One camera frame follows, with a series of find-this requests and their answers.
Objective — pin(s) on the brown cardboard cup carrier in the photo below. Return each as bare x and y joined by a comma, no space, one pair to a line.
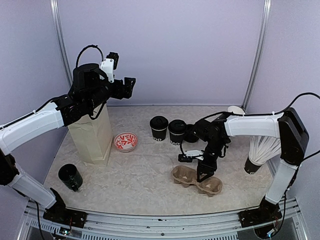
187,176

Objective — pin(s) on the stack of black lids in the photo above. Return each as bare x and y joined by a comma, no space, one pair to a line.
189,136

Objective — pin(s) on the bundle of white straws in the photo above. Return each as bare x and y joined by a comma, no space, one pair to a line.
263,148

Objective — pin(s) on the aluminium front rail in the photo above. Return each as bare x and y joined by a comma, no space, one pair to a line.
225,225

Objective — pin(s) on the beige paper bag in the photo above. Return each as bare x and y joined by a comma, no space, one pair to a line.
93,138

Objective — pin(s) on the red white patterned bowl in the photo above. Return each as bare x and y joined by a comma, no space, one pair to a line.
125,142

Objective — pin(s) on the cup holding straws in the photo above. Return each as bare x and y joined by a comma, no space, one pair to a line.
252,165

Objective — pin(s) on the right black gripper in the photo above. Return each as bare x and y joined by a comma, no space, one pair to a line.
203,166

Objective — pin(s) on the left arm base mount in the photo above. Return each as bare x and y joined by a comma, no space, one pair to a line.
58,213

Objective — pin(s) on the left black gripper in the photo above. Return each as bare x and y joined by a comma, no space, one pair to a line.
119,93

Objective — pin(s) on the right corner metal post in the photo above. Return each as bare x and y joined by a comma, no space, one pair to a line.
258,53

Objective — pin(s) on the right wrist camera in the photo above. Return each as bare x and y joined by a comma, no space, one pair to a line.
190,155

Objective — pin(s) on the stack of paper cups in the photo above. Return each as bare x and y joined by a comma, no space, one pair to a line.
235,110

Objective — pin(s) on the black lid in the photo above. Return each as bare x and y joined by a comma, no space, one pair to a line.
177,127
159,123

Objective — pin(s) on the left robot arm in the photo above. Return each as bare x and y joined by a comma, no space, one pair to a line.
91,88

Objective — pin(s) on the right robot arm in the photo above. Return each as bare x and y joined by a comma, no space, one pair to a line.
285,125

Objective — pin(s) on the left corner metal post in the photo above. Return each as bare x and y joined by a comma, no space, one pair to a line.
60,39

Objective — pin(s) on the dark green black can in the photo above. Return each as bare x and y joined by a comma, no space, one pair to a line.
70,176

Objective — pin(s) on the black paper cup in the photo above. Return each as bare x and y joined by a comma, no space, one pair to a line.
176,139
159,134

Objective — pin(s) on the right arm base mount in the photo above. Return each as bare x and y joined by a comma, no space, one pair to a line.
264,213

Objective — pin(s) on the corner metal post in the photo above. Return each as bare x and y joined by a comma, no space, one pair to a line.
258,53
60,39

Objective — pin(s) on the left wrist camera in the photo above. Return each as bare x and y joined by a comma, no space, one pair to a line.
109,64

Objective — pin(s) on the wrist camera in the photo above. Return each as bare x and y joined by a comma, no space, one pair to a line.
109,64
190,155

